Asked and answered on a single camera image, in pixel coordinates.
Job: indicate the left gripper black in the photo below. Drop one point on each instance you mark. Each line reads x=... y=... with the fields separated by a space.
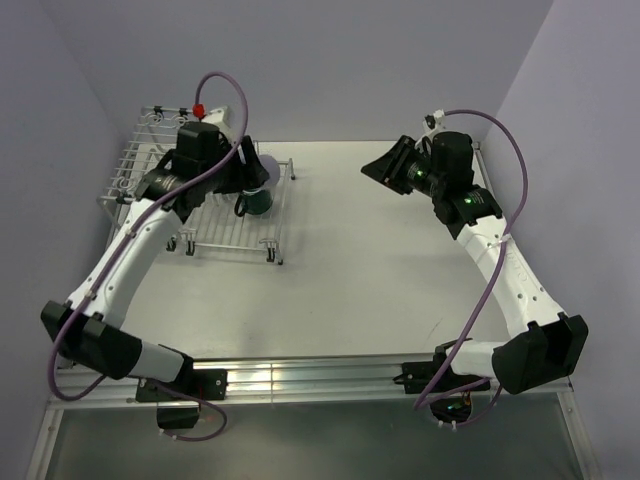
x=250 y=175

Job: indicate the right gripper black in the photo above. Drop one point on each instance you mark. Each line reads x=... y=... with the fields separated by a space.
x=384 y=167

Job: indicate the purple cup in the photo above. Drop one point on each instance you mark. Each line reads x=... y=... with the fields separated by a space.
x=271 y=165

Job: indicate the dark green mug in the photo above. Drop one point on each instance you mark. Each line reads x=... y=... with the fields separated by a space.
x=253 y=202

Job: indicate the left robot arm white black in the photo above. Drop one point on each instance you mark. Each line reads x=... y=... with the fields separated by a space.
x=86 y=327

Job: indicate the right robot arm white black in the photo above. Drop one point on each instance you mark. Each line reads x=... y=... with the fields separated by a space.
x=545 y=342

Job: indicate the silver wire dish rack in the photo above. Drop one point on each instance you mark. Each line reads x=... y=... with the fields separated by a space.
x=240 y=220

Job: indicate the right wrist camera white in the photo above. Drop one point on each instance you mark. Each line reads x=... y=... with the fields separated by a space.
x=434 y=123

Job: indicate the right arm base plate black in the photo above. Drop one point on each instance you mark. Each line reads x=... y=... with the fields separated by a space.
x=415 y=376

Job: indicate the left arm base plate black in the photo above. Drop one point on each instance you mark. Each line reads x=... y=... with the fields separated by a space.
x=205 y=384

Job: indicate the aluminium rail frame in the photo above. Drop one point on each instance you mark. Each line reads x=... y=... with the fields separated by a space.
x=312 y=347

